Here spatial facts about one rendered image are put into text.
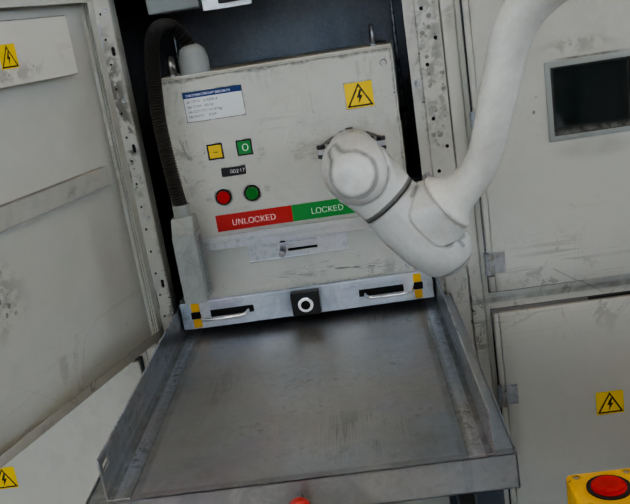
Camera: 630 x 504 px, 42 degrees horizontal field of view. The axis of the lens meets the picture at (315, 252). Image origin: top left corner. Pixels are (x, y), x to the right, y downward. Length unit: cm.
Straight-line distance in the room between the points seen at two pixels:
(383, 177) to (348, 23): 128
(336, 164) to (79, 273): 64
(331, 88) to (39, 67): 55
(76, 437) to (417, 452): 100
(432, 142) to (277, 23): 89
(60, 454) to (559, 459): 115
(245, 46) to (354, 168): 131
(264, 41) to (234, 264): 93
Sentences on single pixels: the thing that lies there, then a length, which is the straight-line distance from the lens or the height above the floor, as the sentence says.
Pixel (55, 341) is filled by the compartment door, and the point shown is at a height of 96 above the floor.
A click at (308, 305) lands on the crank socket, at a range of 174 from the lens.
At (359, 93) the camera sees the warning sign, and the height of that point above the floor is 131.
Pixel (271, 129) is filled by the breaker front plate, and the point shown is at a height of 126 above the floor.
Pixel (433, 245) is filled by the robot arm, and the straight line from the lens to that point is 132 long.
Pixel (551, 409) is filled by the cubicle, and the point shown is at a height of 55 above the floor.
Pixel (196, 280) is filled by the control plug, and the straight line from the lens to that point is 167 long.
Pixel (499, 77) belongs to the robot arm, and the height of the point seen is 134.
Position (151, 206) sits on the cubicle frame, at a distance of 181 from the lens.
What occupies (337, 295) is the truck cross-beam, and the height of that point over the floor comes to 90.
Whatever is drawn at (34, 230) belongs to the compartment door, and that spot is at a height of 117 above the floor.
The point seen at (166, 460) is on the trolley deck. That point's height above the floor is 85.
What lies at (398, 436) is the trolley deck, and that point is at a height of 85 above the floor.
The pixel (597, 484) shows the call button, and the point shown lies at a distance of 104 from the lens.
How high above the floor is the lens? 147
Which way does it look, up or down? 16 degrees down
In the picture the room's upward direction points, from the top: 9 degrees counter-clockwise
